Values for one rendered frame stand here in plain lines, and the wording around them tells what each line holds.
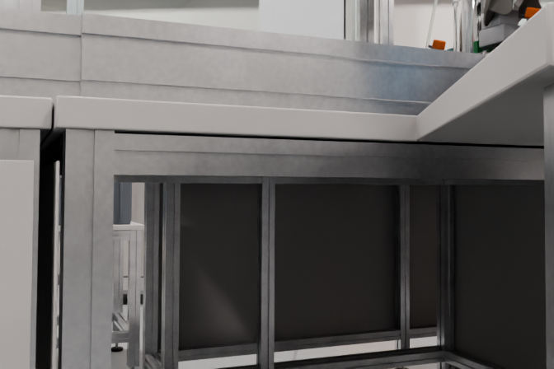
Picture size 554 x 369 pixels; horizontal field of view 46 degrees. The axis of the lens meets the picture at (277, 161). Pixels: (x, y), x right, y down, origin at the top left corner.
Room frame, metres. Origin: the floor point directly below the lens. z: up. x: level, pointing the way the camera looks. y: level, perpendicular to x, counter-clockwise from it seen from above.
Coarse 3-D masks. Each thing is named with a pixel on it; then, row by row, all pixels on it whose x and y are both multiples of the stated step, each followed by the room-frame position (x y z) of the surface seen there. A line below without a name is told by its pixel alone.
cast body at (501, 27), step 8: (496, 16) 1.10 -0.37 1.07; (504, 16) 1.10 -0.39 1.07; (512, 16) 1.11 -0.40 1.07; (496, 24) 1.10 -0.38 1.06; (504, 24) 1.09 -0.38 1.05; (512, 24) 1.11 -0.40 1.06; (480, 32) 1.14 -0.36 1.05; (488, 32) 1.12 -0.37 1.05; (496, 32) 1.10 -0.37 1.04; (504, 32) 1.09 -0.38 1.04; (512, 32) 1.09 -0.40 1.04; (480, 40) 1.14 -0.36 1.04; (488, 40) 1.12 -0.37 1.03; (496, 40) 1.10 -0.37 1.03; (504, 40) 1.09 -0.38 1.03; (488, 48) 1.15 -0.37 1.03
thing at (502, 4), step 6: (486, 0) 1.09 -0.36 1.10; (492, 0) 1.09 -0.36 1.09; (498, 0) 1.08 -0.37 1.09; (504, 0) 1.07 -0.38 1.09; (510, 0) 1.06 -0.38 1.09; (486, 6) 1.10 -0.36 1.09; (492, 6) 1.09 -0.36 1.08; (498, 6) 1.08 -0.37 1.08; (504, 6) 1.07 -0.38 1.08; (510, 6) 1.05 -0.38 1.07; (486, 12) 1.10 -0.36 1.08; (492, 12) 1.10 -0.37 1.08; (498, 12) 1.08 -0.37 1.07; (504, 12) 1.07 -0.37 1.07; (486, 18) 1.11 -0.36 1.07; (486, 24) 1.12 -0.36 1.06
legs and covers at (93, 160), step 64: (64, 192) 0.61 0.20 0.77; (448, 192) 2.42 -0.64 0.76; (512, 192) 2.14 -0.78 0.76; (64, 256) 0.61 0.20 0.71; (448, 256) 2.42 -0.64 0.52; (512, 256) 2.15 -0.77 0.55; (64, 320) 0.61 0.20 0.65; (256, 320) 2.17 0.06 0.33; (448, 320) 2.42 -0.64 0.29; (512, 320) 2.15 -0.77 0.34
